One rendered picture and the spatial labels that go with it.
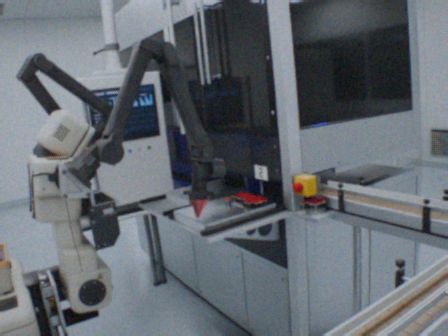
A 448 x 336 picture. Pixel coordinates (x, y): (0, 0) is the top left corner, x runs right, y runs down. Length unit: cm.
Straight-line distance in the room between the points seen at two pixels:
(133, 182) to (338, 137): 120
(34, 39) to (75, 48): 67
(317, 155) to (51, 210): 105
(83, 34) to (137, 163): 491
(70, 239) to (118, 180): 87
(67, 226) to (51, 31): 567
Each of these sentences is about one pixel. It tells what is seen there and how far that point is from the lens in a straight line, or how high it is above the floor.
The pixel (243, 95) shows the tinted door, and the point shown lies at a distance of 173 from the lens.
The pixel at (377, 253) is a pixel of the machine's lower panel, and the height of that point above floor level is 50.
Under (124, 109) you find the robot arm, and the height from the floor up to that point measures 136.
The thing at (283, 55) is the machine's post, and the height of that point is 150.
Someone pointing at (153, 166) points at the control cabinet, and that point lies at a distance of 232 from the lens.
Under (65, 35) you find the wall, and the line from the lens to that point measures 693.
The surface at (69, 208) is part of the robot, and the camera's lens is 141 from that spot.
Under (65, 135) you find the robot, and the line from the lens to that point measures 136.
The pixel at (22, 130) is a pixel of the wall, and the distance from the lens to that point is 670.
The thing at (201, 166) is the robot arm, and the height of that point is 112.
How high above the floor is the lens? 138
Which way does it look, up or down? 11 degrees down
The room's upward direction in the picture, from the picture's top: 6 degrees counter-clockwise
